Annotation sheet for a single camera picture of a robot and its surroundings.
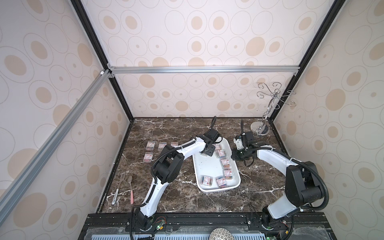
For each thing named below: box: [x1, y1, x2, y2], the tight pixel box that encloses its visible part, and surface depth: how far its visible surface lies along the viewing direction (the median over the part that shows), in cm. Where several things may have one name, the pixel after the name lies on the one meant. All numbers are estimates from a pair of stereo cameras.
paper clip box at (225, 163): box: [220, 158, 230, 169], surface depth 94 cm
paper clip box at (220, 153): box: [216, 149, 226, 158], surface depth 99 cm
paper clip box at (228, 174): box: [223, 169, 233, 180], surface depth 89 cm
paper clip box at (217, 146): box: [213, 143, 222, 151], surface depth 102 cm
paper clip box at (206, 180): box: [200, 176, 213, 187], surface depth 87 cm
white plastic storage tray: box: [192, 137, 241, 193], surface depth 92 cm
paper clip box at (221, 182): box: [216, 177, 227, 189], surface depth 86 cm
